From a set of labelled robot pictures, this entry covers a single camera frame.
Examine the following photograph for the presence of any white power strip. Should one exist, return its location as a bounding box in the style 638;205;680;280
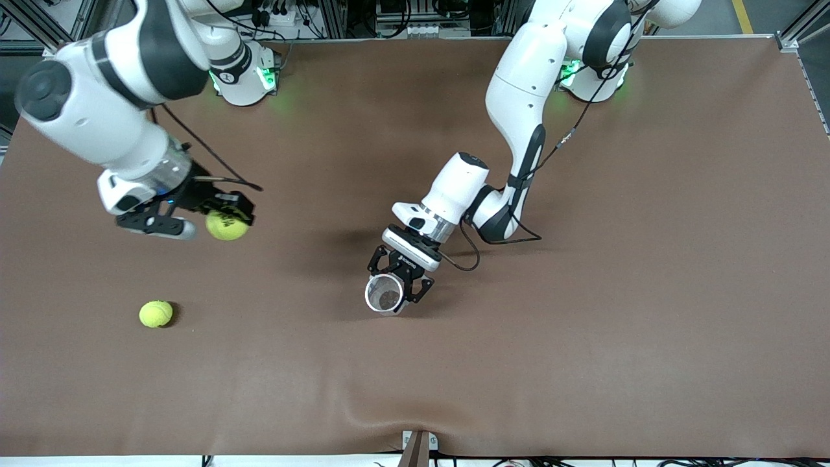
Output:
250;0;309;27

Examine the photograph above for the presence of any yellow tennis ball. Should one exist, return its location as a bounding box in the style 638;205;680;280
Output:
206;209;250;242
139;300;174;329

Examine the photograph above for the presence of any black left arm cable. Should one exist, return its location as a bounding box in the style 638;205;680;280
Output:
436;0;649;272

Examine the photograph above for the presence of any aluminium profile beam with bracket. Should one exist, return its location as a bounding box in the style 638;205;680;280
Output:
401;429;439;467

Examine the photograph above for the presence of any brown table mat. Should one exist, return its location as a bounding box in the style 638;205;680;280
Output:
0;36;830;459

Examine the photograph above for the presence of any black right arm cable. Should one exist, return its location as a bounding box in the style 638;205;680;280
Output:
149;104;264;192

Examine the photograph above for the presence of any clear tennis ball tube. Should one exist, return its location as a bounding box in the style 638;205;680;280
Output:
364;274;407;317

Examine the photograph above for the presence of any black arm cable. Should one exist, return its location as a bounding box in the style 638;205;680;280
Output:
149;104;264;192
436;0;649;272

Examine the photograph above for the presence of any aluminium frame post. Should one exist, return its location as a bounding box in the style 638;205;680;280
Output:
316;0;350;40

